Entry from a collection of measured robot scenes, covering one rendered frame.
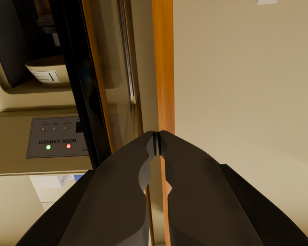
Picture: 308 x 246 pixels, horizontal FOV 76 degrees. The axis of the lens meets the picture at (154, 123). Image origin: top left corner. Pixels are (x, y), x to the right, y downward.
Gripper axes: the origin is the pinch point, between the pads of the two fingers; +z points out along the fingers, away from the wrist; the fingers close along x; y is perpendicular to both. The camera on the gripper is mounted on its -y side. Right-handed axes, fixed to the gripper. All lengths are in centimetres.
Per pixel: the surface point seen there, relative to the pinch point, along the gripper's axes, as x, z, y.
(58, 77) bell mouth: -22.2, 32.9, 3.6
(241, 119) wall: 39, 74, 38
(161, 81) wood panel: 0.7, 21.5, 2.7
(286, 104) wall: 58, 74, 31
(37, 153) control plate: -25.2, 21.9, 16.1
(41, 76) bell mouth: -26.1, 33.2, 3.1
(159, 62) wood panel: 0.5, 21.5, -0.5
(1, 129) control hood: -34.1, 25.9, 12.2
